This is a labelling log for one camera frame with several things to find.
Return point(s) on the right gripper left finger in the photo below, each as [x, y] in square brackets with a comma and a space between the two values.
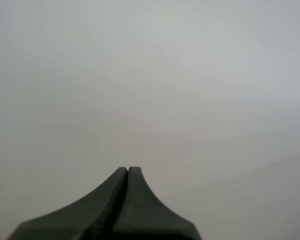
[85, 217]

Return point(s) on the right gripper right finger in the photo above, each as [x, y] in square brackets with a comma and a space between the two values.
[150, 215]

